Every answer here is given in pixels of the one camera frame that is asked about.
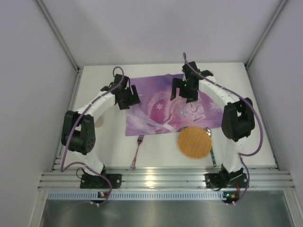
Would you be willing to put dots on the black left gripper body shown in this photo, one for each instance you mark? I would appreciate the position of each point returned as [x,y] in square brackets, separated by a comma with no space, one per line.
[129,98]

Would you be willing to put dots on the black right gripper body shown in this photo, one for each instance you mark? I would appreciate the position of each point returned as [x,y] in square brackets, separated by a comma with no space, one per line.
[183,91]

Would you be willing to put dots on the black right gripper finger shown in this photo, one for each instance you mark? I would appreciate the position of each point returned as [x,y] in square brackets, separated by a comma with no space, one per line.
[174,86]
[192,98]

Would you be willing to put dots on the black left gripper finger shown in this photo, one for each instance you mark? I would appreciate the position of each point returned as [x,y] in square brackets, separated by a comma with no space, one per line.
[134,97]
[123,105]

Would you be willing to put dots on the purple printed cloth placemat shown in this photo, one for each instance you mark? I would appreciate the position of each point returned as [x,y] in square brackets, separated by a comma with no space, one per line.
[157,114]

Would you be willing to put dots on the beige paper cup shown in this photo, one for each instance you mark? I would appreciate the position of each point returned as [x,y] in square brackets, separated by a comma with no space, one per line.
[99,122]

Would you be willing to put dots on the green handled metal spoon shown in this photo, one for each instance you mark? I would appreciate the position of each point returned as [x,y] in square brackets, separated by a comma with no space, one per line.
[208,131]

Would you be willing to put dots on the round woven wicker plate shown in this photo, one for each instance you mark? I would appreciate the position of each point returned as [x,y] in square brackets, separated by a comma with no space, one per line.
[194,142]

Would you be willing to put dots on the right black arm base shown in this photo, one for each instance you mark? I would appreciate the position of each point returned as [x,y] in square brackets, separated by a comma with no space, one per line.
[225,179]

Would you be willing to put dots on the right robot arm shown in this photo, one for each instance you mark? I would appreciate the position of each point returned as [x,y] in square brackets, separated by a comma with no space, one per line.
[238,117]

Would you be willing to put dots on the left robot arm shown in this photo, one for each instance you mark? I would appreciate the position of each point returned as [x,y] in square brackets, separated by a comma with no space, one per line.
[78,131]

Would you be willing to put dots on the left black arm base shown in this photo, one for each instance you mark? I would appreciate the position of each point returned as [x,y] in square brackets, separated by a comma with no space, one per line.
[96,182]

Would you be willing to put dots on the pink handled fork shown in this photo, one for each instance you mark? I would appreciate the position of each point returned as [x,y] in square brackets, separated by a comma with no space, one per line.
[139,141]

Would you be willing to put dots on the perforated cable duct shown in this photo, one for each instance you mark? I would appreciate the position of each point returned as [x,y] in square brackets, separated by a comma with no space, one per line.
[142,195]

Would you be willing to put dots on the aluminium mounting rail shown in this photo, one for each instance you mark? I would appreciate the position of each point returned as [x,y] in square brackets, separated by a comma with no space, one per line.
[155,178]

